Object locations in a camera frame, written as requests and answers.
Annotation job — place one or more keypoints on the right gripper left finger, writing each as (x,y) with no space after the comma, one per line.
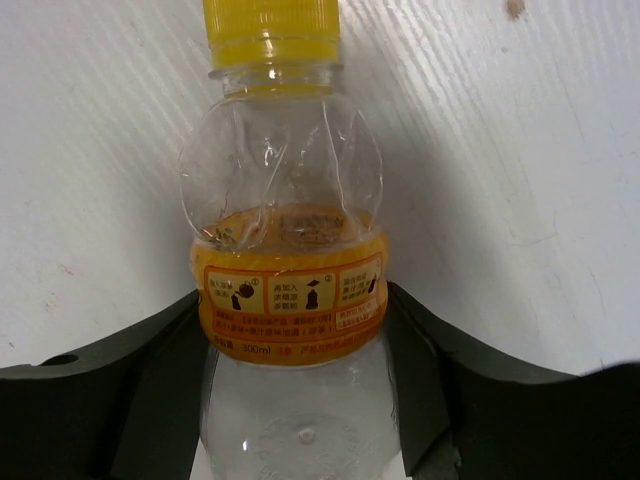
(124,407)

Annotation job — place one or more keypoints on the yellow-cap orange-label bottle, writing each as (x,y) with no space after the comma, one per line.
(281,185)

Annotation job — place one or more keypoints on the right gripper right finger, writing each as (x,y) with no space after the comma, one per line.
(469,411)

